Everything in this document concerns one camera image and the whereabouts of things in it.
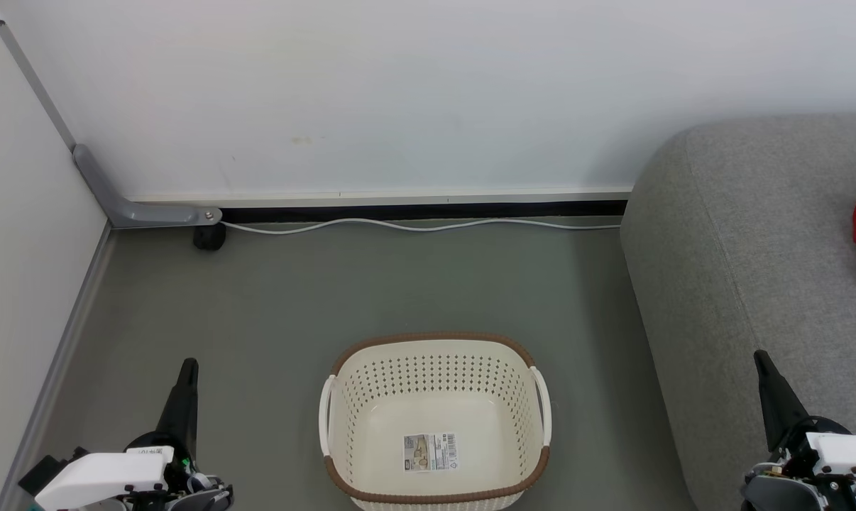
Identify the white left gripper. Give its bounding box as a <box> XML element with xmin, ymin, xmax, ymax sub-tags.
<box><xmin>33</xmin><ymin>358</ymin><xmax>199</xmax><ymax>511</ymax></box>

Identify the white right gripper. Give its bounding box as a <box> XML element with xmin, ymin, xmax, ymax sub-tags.
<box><xmin>753</xmin><ymin>349</ymin><xmax>856</xmax><ymax>483</ymax></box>

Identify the grey fabric sofa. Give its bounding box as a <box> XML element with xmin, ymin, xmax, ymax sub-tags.
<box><xmin>619</xmin><ymin>112</ymin><xmax>856</xmax><ymax>511</ymax></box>

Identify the grey skirting strip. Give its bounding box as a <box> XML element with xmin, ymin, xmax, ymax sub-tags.
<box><xmin>0</xmin><ymin>221</ymin><xmax>116</xmax><ymax>511</ymax></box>

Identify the black caster wheel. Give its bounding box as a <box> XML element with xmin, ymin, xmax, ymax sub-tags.
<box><xmin>192</xmin><ymin>224</ymin><xmax>228</xmax><ymax>253</ymax></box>

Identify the grey metal partition foot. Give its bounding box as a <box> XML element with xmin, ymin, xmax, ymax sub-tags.
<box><xmin>72</xmin><ymin>144</ymin><xmax>224</xmax><ymax>231</ymax></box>

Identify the printed basket label sticker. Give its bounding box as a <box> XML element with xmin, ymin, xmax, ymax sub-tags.
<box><xmin>402</xmin><ymin>432</ymin><xmax>461</xmax><ymax>473</ymax></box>

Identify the cream laundry basket brown rim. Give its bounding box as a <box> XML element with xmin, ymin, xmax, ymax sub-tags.
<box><xmin>318</xmin><ymin>331</ymin><xmax>553</xmax><ymax>511</ymax></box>

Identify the white floor cable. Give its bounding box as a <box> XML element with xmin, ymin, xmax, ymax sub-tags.
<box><xmin>219</xmin><ymin>217</ymin><xmax>622</xmax><ymax>236</ymax></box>

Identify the silver partition bottom rail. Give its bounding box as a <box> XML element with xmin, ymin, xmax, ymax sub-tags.
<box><xmin>126</xmin><ymin>187</ymin><xmax>634</xmax><ymax>209</ymax></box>

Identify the grey partition frame strip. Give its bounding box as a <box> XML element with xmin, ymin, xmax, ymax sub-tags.
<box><xmin>0</xmin><ymin>0</ymin><xmax>78</xmax><ymax>152</ymax></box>

